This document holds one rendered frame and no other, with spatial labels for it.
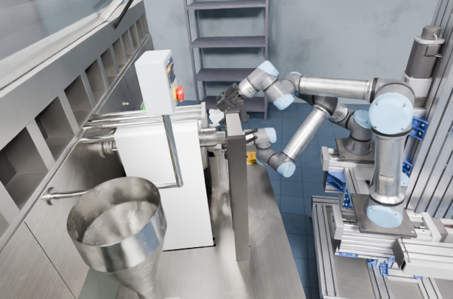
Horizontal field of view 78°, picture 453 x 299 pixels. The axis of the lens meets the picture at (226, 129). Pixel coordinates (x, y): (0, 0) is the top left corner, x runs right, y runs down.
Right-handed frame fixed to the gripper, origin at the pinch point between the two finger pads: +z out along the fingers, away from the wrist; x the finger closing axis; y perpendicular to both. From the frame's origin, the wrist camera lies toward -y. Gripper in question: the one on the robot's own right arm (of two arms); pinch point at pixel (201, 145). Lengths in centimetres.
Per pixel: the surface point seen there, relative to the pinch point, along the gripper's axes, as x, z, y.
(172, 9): -283, 37, 22
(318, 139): -147, -121, -109
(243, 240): 49, -14, -7
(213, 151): 12.1, -5.7, 4.8
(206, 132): 32.5, -4.9, 27.5
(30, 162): 58, 34, 39
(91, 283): 64, 30, 1
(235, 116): 37, -14, 35
